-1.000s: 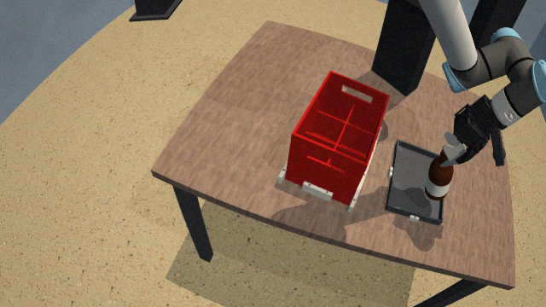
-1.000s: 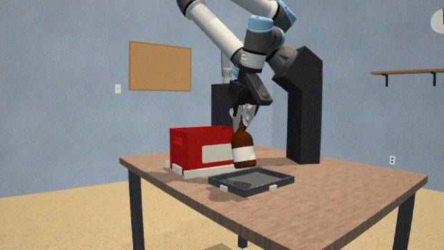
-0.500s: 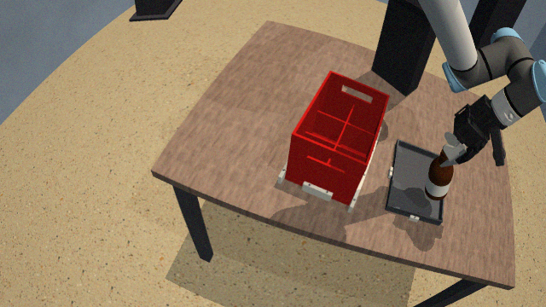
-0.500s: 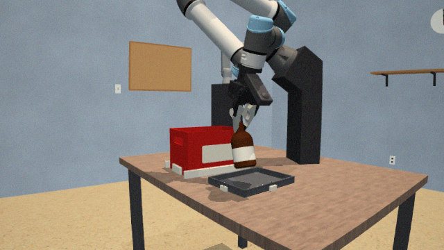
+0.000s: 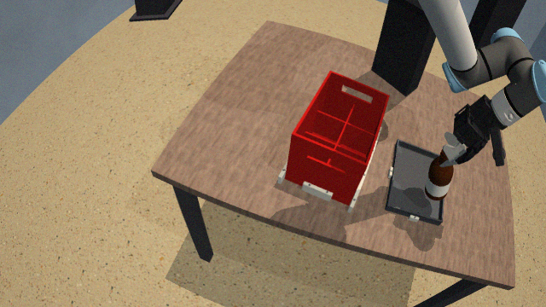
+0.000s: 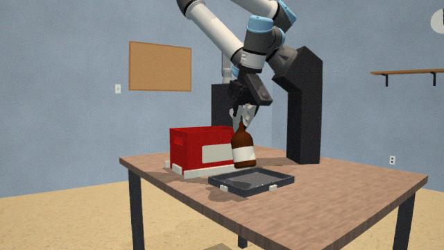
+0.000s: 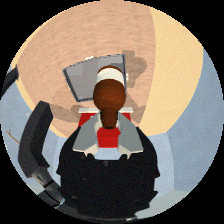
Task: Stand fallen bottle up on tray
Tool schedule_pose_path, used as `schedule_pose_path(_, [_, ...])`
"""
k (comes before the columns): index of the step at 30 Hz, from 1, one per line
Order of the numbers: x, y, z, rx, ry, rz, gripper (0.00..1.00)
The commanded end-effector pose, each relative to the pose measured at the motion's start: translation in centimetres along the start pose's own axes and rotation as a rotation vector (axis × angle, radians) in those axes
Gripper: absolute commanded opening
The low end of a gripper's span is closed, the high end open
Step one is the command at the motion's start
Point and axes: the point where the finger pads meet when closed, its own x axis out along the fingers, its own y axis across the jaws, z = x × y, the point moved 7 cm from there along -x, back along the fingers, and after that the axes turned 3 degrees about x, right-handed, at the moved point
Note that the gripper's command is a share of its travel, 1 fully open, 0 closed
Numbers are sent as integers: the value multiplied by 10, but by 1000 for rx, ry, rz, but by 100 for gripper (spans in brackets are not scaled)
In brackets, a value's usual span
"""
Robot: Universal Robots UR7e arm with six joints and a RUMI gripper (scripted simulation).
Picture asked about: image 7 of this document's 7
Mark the brown bottle with white label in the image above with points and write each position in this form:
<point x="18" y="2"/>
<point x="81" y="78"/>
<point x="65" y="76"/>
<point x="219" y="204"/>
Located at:
<point x="109" y="94"/>

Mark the red plastic crate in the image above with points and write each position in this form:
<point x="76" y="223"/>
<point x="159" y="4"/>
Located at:
<point x="107" y="138"/>

